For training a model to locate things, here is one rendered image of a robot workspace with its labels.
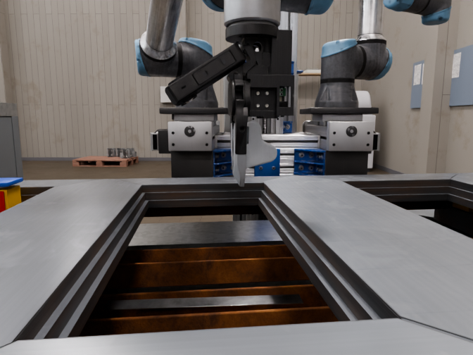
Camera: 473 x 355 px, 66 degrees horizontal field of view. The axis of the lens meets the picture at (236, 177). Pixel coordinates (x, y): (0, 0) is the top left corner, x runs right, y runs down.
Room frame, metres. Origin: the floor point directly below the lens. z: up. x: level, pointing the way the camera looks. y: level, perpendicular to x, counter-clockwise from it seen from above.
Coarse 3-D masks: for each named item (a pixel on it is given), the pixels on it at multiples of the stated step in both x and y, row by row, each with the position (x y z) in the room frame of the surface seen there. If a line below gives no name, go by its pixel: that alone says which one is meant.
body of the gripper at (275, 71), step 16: (240, 32) 0.48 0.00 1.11; (256, 32) 0.48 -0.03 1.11; (272, 32) 0.49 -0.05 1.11; (288, 32) 0.50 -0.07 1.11; (240, 48) 0.52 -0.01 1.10; (272, 48) 0.50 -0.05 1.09; (288, 48) 0.50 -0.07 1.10; (256, 64) 0.51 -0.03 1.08; (272, 64) 0.50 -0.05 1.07; (288, 64) 0.50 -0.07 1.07; (240, 80) 0.48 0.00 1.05; (256, 80) 0.48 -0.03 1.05; (272, 80) 0.48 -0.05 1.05; (288, 80) 0.48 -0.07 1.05; (256, 96) 0.49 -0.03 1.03; (272, 96) 0.49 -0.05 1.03; (256, 112) 0.49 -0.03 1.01; (272, 112) 0.49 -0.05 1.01; (288, 112) 0.48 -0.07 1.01
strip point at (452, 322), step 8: (440, 312) 0.25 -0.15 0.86; (448, 312) 0.25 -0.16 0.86; (456, 312) 0.25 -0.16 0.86; (464, 312) 0.25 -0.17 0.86; (472, 312) 0.25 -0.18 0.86; (416, 320) 0.24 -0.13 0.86; (424, 320) 0.24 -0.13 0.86; (432, 320) 0.24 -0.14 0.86; (440, 320) 0.24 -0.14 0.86; (448, 320) 0.24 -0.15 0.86; (456, 320) 0.24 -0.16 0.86; (464, 320) 0.24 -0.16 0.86; (472, 320) 0.24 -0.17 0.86; (440, 328) 0.23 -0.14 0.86; (448, 328) 0.23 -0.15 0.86; (456, 328) 0.23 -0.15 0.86; (464, 328) 0.23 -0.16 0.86; (472, 328) 0.23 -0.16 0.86; (464, 336) 0.22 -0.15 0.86; (472, 336) 0.22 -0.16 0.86
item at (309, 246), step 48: (144, 192) 0.77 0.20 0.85; (192, 192) 0.78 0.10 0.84; (240, 192) 0.79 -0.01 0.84; (384, 192) 0.82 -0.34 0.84; (432, 192) 0.84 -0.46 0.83; (96, 240) 0.42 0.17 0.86; (288, 240) 0.52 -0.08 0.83; (96, 288) 0.36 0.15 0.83; (336, 288) 0.35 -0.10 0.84; (48, 336) 0.25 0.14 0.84
